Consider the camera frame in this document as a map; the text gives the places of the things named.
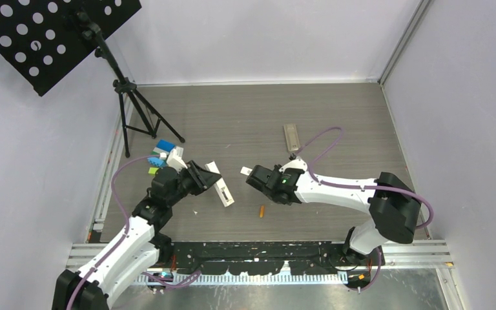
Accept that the grey toy brick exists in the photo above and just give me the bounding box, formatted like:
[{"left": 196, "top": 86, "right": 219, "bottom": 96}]
[{"left": 151, "top": 147, "right": 168, "bottom": 157}]

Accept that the aluminium rail frame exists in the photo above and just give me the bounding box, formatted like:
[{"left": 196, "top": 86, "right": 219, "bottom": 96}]
[{"left": 63, "top": 239, "right": 455, "bottom": 287}]

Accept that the lime green toy wedge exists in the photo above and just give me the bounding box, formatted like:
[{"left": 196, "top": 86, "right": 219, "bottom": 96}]
[{"left": 148, "top": 167, "right": 159, "bottom": 175}]

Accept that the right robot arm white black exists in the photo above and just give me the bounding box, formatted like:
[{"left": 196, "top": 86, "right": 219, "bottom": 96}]
[{"left": 241, "top": 158, "right": 420, "bottom": 265}]

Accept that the white remote back cover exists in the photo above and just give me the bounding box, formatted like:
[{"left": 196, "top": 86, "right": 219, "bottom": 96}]
[{"left": 240, "top": 167, "right": 253, "bottom": 176}]

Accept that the black perforated music stand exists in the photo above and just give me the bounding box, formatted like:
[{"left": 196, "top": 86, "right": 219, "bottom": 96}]
[{"left": 0, "top": 1, "right": 185, "bottom": 143}]

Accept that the green blue toy brick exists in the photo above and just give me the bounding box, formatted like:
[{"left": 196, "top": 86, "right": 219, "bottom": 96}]
[{"left": 147, "top": 157, "right": 167, "bottom": 169}]

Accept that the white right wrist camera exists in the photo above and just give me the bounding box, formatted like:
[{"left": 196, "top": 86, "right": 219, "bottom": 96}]
[{"left": 286, "top": 157, "right": 307, "bottom": 171}]

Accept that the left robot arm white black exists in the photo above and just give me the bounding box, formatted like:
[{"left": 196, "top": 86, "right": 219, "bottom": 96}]
[{"left": 52, "top": 161, "right": 222, "bottom": 309}]

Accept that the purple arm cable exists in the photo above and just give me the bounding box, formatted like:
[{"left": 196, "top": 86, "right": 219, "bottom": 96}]
[
  {"left": 294, "top": 126, "right": 435, "bottom": 231},
  {"left": 65, "top": 154, "right": 163, "bottom": 310}
]

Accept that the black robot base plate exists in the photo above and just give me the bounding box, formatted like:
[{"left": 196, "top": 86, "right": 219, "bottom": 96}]
[{"left": 153, "top": 241, "right": 385, "bottom": 276}]

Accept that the white slim remote control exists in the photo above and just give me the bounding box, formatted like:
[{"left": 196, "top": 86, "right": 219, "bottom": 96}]
[{"left": 205, "top": 161, "right": 234, "bottom": 207}]

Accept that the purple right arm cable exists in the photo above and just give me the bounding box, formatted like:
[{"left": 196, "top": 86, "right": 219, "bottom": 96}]
[{"left": 294, "top": 126, "right": 435, "bottom": 231}]

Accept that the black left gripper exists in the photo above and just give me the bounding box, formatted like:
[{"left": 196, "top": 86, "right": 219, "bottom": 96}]
[{"left": 167, "top": 160, "right": 220, "bottom": 207}]

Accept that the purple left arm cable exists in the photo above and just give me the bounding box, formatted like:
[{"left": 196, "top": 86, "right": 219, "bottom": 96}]
[{"left": 65, "top": 154, "right": 163, "bottom": 310}]

